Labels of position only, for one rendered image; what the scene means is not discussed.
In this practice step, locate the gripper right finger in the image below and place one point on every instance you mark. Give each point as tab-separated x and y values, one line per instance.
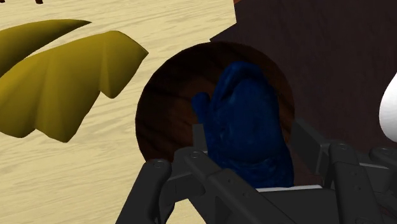
353	186

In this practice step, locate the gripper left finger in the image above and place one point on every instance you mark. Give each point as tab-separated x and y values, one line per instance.
198	183

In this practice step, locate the dark blue plush figure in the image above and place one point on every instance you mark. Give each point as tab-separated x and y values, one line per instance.
245	124

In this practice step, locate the dark brown wooden bowl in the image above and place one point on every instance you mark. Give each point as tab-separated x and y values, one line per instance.
167	108

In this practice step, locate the white rounded object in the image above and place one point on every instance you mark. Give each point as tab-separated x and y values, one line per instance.
390	111

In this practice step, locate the dark brown table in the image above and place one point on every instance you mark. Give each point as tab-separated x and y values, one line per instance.
325	46

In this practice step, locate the yellow-leaved plant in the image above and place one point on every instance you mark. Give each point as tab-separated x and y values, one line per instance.
62	83

